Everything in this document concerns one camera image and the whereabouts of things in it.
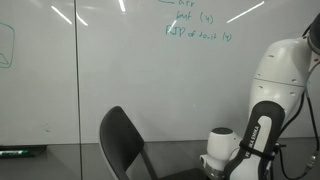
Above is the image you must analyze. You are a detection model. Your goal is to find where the wide whiteboard panel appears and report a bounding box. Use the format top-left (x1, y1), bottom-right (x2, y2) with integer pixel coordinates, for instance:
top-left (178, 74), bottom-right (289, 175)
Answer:
top-left (75, 0), bottom-right (320, 145)

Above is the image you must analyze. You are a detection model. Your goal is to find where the black mesh chair backrest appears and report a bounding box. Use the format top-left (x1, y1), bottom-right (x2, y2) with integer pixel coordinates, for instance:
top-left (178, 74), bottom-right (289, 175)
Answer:
top-left (98, 105), bottom-right (146, 180)

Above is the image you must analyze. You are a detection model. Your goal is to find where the black mesh office chair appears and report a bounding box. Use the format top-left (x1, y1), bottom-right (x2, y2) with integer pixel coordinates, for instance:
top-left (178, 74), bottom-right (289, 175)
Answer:
top-left (139, 149), bottom-right (160, 180)

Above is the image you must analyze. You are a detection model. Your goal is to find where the black chair seat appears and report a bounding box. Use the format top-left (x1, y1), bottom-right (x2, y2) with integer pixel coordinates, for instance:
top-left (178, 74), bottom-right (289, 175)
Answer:
top-left (155, 167), bottom-right (210, 180)

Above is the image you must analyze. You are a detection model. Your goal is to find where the narrow whiteboard panel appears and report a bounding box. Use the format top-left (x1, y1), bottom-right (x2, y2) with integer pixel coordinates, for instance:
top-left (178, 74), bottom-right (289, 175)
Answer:
top-left (0, 0), bottom-right (80, 146)

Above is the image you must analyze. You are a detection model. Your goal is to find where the green whiteboard marker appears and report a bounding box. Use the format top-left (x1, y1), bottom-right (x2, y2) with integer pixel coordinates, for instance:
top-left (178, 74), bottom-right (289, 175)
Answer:
top-left (0, 150), bottom-right (33, 158)

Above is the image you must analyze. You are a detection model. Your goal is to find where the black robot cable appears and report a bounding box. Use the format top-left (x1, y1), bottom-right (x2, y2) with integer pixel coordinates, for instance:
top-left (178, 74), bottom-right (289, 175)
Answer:
top-left (275, 87), bottom-right (320, 180)

